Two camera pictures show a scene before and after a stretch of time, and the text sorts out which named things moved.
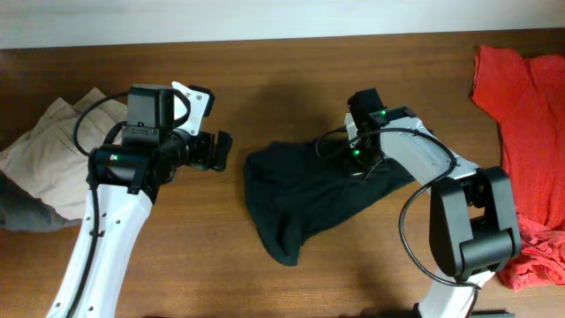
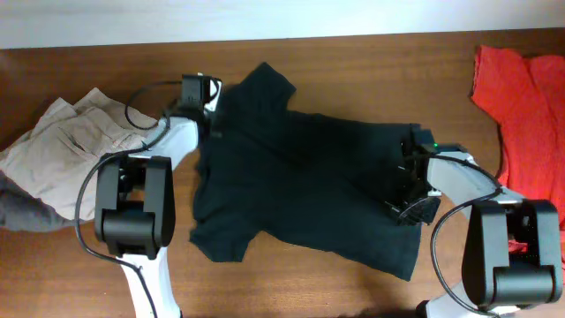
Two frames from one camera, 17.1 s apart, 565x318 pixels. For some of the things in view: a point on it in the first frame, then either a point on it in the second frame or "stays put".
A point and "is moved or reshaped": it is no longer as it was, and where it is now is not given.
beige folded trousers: [48, 162] stays put
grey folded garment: [20, 210] stays put
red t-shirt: [527, 95] stays put
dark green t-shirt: [297, 187] is moved or reshaped
